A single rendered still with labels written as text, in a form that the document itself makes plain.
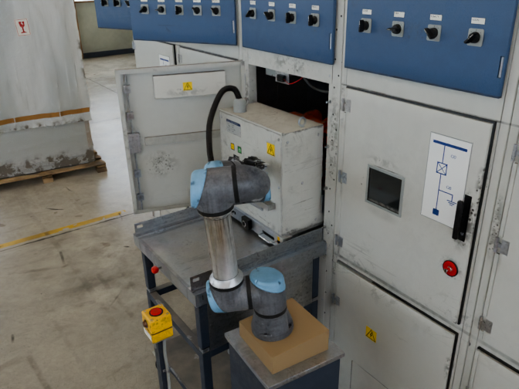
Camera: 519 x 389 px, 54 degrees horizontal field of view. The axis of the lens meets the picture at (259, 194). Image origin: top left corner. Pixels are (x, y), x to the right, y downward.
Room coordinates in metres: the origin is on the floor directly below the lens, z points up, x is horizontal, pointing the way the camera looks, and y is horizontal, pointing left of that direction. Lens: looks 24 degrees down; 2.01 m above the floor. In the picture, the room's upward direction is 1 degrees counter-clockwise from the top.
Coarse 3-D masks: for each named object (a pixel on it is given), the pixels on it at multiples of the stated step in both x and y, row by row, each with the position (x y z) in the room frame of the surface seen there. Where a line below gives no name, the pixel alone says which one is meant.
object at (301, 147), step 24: (264, 120) 2.15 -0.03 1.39; (288, 120) 2.14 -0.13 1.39; (312, 120) 2.13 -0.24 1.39; (288, 144) 1.97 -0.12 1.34; (312, 144) 2.04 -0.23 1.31; (288, 168) 1.97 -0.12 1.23; (312, 168) 2.04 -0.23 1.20; (288, 192) 1.97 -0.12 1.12; (312, 192) 2.05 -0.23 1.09; (288, 216) 1.97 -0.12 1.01; (312, 216) 2.05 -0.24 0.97
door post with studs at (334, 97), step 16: (336, 16) 2.01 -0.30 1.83; (336, 32) 2.01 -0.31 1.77; (336, 48) 2.01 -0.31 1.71; (336, 64) 2.01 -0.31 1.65; (336, 80) 2.00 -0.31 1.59; (336, 96) 2.00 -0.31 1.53; (336, 112) 2.00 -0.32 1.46; (336, 128) 1.99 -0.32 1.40; (336, 144) 1.99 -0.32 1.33; (336, 160) 1.98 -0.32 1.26
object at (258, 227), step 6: (234, 210) 2.25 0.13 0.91; (240, 210) 2.21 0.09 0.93; (234, 216) 2.25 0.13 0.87; (240, 216) 2.20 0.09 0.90; (246, 216) 2.16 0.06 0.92; (252, 222) 2.12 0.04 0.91; (258, 222) 2.08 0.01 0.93; (252, 228) 2.12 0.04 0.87; (258, 228) 2.08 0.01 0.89; (264, 228) 2.04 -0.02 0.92; (264, 234) 2.04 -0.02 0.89; (270, 234) 2.00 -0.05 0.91; (276, 234) 1.97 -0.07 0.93; (288, 234) 1.96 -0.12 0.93; (270, 240) 2.00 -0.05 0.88; (282, 240) 1.93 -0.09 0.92
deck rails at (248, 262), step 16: (192, 208) 2.28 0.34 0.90; (144, 224) 2.14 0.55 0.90; (160, 224) 2.18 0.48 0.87; (176, 224) 2.22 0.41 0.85; (288, 240) 1.93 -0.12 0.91; (304, 240) 1.98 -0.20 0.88; (320, 240) 2.03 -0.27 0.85; (256, 256) 1.83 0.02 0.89; (272, 256) 1.88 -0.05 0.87; (208, 272) 1.70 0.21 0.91; (192, 288) 1.66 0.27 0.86
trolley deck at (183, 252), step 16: (192, 224) 2.23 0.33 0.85; (240, 224) 2.22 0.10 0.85; (144, 240) 2.08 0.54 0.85; (160, 240) 2.07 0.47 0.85; (176, 240) 2.07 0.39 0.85; (192, 240) 2.07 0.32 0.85; (240, 240) 2.06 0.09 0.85; (256, 240) 2.05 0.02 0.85; (160, 256) 1.93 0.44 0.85; (176, 256) 1.92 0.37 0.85; (192, 256) 1.92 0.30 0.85; (208, 256) 1.92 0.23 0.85; (240, 256) 1.91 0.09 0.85; (288, 256) 1.91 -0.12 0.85; (304, 256) 1.94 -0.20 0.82; (176, 272) 1.80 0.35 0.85; (192, 272) 1.79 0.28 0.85
